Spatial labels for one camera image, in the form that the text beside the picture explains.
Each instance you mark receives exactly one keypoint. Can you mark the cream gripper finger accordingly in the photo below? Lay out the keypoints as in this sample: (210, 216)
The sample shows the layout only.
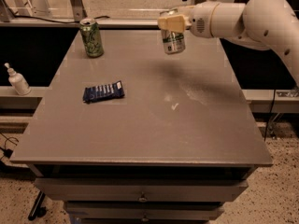
(185, 10)
(174, 23)

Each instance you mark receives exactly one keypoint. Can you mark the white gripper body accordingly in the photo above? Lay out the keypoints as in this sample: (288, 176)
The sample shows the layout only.
(199, 20)

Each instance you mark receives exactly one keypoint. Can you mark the silver 7up can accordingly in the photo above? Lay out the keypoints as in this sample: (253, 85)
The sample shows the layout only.
(173, 42)

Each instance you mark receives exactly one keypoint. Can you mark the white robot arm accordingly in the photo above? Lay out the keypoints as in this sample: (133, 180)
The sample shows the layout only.
(258, 24)

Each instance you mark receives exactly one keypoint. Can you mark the green soda can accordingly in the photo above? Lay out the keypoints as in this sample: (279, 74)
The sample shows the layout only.
(91, 37)

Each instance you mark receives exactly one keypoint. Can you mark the blue snack packet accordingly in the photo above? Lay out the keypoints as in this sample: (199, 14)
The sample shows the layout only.
(103, 92)

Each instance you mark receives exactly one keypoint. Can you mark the white pump bottle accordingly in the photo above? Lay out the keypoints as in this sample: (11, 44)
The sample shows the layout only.
(17, 81)

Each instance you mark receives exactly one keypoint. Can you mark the grey top drawer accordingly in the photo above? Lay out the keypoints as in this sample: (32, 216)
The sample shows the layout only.
(140, 190)

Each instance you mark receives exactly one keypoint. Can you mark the grey drawer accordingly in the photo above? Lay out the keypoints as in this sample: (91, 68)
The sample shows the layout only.
(143, 211)
(140, 190)

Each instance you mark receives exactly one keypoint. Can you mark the grey lower drawer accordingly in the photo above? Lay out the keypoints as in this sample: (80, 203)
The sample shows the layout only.
(143, 211)

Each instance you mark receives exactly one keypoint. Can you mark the metal frame post left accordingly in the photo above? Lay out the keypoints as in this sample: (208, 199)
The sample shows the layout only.
(78, 9)

